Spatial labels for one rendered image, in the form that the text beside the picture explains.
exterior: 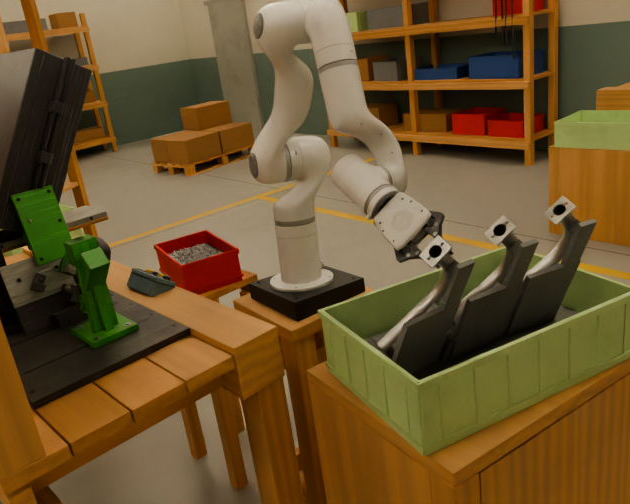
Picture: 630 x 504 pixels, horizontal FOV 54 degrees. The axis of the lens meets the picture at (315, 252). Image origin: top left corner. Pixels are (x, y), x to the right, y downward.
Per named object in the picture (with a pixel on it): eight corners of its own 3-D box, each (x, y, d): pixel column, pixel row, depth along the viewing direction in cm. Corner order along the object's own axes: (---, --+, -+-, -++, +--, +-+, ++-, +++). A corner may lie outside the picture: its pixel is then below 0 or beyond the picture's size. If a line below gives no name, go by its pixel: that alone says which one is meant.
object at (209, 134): (222, 151, 912) (212, 100, 887) (259, 154, 860) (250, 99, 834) (154, 172, 832) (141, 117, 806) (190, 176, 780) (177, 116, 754)
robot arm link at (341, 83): (364, 72, 146) (391, 198, 147) (309, 74, 137) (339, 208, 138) (389, 59, 139) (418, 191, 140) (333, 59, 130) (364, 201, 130)
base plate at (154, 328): (40, 260, 244) (38, 255, 243) (191, 334, 166) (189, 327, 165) (-78, 300, 218) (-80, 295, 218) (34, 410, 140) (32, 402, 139)
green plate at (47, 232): (68, 254, 189) (43, 188, 186) (77, 252, 183) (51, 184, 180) (30, 267, 182) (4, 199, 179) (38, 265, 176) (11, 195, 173)
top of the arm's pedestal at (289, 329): (315, 277, 210) (314, 266, 208) (380, 302, 185) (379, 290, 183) (234, 311, 193) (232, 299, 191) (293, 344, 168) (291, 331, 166)
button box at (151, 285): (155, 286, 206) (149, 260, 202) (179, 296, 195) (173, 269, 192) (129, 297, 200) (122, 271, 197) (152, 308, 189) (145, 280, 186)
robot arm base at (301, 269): (310, 266, 198) (304, 210, 193) (346, 279, 183) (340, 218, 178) (258, 282, 188) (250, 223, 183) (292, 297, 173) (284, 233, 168)
